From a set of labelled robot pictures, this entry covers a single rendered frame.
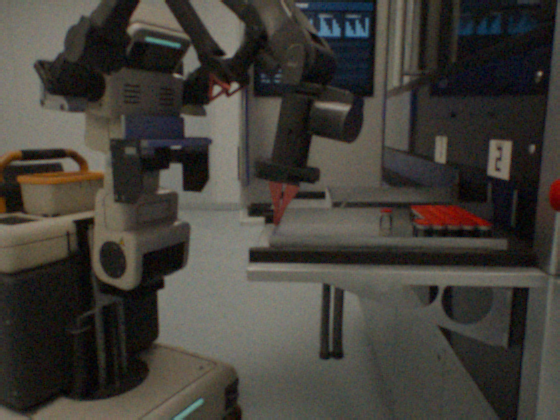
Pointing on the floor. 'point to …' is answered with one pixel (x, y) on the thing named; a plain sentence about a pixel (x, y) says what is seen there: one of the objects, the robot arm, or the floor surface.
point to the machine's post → (531, 386)
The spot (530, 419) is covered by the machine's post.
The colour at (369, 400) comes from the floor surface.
